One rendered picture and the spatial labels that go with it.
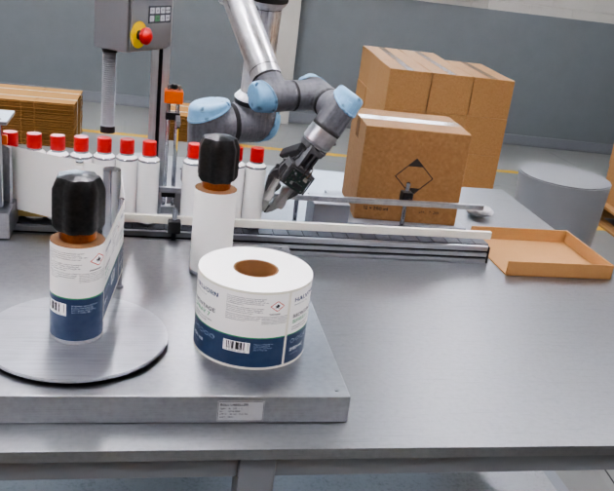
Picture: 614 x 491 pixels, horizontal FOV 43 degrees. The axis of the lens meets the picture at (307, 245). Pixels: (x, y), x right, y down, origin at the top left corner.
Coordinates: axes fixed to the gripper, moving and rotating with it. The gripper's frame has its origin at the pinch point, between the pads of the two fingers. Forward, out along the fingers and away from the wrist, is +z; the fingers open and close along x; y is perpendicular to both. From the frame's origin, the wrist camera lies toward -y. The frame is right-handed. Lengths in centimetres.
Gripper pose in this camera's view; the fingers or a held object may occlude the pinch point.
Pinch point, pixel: (266, 207)
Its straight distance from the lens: 198.1
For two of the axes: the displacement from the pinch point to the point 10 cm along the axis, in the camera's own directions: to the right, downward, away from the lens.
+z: -5.9, 7.8, 2.0
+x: 7.9, 5.0, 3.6
